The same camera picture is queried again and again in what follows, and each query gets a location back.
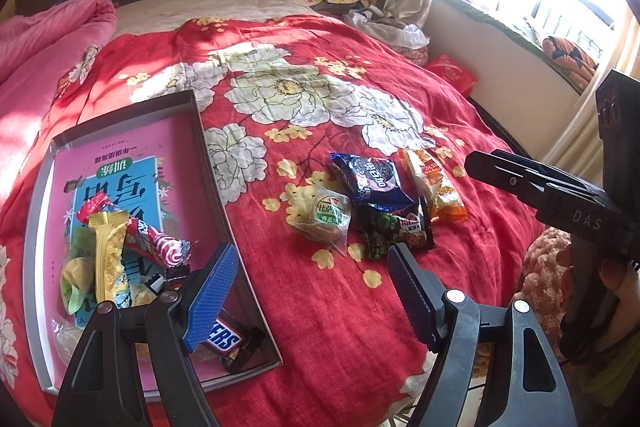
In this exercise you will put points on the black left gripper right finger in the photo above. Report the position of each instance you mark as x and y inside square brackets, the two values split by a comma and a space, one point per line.
[420, 292]

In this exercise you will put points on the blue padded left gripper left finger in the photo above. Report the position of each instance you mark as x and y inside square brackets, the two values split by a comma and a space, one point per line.
[204, 295]

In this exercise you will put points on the brown Snickers bar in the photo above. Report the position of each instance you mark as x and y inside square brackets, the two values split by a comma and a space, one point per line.
[234, 342]

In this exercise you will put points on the clear meat floss cake packet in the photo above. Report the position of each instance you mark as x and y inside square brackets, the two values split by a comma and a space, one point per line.
[141, 294]

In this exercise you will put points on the red lollipop candy packet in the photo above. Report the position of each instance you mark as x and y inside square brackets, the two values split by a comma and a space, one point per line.
[144, 239]

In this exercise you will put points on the gold candy bar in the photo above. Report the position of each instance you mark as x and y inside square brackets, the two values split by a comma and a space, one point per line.
[110, 229]

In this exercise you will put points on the green white snack packet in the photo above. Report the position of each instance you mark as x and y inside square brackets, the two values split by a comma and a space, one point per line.
[78, 270]

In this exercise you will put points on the clear round cookie packet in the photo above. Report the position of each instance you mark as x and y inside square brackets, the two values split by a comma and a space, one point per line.
[66, 337]

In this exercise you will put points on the person's right hand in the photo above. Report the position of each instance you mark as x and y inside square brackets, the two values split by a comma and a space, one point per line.
[616, 277]

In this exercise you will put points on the dark green snack packet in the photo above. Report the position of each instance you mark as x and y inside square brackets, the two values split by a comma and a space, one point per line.
[409, 226]

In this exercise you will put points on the orange cracker packet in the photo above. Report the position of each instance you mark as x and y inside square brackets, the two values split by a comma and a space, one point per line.
[433, 183]

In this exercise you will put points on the dark blue Oreo packet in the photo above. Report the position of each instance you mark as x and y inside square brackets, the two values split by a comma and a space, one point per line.
[373, 184]

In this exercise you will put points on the grey cardboard box tray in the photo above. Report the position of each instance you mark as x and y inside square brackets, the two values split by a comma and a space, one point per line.
[215, 186]

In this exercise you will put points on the clear small pastry packet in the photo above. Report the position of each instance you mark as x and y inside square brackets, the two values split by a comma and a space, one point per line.
[323, 215]

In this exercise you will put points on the pink children's book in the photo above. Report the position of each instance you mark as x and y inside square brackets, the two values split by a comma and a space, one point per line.
[125, 176]

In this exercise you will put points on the orange patterned cushion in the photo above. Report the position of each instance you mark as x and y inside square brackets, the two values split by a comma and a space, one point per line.
[578, 65]

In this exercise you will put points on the red floral bedspread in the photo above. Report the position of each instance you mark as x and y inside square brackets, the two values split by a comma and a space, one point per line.
[277, 98]

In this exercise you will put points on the red envelope packet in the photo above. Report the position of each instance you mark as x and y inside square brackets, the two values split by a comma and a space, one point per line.
[455, 74]

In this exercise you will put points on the white plastic bag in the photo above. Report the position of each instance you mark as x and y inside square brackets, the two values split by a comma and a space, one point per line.
[374, 23]

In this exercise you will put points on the pink quilt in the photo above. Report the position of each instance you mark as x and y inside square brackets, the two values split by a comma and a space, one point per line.
[36, 52]

